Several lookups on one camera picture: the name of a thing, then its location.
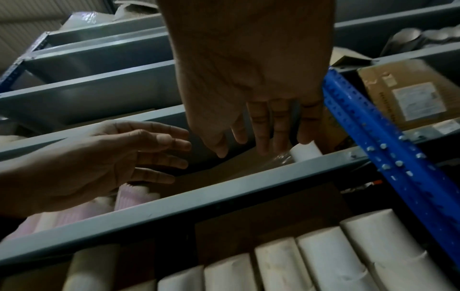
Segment person's right hand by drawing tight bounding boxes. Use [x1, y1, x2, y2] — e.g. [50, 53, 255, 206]
[156, 0, 337, 159]

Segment person's left hand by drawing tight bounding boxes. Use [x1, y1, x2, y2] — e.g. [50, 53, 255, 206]
[0, 119, 193, 219]

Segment white thermal paper roll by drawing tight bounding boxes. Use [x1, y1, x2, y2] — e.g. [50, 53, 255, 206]
[91, 196, 117, 212]

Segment stack of white paper rolls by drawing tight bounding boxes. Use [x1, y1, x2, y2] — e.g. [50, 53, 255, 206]
[290, 141, 323, 163]

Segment row of white paper rolls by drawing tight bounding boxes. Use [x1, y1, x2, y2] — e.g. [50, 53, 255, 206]
[64, 209, 458, 291]

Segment dark brown printed cardboard box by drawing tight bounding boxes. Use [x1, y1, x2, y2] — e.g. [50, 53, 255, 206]
[318, 106, 355, 156]

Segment white plastic wrapped bundle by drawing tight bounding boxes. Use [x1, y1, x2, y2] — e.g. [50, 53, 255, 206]
[59, 0, 161, 32]

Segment row of grey tube ends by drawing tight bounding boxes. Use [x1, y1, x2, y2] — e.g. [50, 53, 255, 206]
[380, 24, 460, 56]

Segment blue perforated rack post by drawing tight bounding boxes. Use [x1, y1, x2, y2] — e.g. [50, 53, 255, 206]
[320, 67, 460, 267]
[0, 31, 49, 86]

